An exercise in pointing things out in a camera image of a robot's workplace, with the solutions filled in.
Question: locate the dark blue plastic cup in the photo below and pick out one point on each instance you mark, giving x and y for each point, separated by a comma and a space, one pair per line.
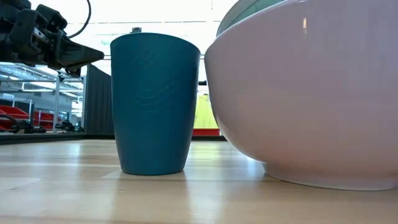
155, 109

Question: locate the grey metal rack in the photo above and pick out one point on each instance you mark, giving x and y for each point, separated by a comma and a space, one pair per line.
56, 102

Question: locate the low red bin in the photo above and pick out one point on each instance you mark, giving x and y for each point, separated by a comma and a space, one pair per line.
205, 132

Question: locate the black metal rig frame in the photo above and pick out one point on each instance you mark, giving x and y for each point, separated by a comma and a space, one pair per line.
46, 138

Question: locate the dark floor equipment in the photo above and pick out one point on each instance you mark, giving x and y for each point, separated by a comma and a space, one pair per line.
12, 126

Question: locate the black partition panel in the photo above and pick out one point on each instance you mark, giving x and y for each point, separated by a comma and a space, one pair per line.
98, 99

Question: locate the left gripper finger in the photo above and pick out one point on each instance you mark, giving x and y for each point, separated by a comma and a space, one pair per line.
77, 54
74, 71

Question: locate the large pale glossy bowl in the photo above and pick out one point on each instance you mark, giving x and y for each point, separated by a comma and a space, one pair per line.
311, 109

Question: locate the person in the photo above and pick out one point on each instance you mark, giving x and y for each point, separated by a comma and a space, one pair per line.
205, 112

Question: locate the red storage bin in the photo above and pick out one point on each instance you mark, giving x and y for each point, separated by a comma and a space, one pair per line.
45, 117
12, 112

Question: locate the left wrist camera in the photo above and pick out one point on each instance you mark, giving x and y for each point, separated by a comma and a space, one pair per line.
56, 18

